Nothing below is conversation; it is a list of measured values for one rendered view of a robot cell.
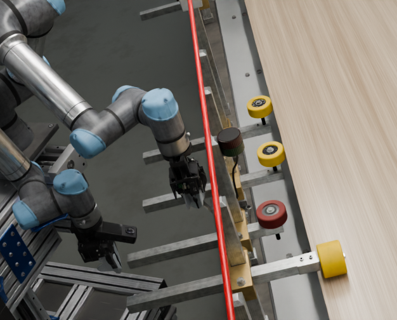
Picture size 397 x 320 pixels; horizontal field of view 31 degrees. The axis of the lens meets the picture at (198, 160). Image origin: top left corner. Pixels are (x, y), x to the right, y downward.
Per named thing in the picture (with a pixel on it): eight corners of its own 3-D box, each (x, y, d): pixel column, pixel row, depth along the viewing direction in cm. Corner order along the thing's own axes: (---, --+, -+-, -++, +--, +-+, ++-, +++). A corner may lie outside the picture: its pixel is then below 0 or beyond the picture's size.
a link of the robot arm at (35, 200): (19, 213, 190) (58, 195, 191) (25, 239, 181) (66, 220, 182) (6, 191, 185) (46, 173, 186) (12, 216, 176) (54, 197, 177)
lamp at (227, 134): (238, 206, 191) (217, 143, 178) (235, 192, 196) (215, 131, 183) (259, 200, 191) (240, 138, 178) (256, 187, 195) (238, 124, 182)
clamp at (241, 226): (234, 256, 194) (230, 243, 191) (229, 221, 204) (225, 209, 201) (255, 251, 193) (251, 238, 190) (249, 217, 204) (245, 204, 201)
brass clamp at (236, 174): (226, 204, 215) (222, 191, 212) (222, 175, 226) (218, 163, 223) (247, 199, 215) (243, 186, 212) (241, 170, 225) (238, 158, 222)
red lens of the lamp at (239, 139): (220, 151, 179) (218, 145, 178) (218, 137, 184) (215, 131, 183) (243, 145, 179) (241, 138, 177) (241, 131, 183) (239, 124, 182)
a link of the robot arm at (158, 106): (156, 81, 168) (179, 90, 162) (169, 119, 174) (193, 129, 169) (130, 100, 164) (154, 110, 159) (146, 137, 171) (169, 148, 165)
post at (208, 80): (231, 172, 250) (195, 55, 221) (230, 166, 252) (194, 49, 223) (241, 169, 249) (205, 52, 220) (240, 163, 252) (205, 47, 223)
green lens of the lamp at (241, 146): (222, 159, 181) (221, 152, 180) (221, 145, 186) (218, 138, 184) (246, 153, 180) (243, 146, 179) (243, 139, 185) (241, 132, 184)
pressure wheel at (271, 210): (266, 252, 195) (257, 222, 188) (262, 232, 201) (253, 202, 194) (295, 245, 194) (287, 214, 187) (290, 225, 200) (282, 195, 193)
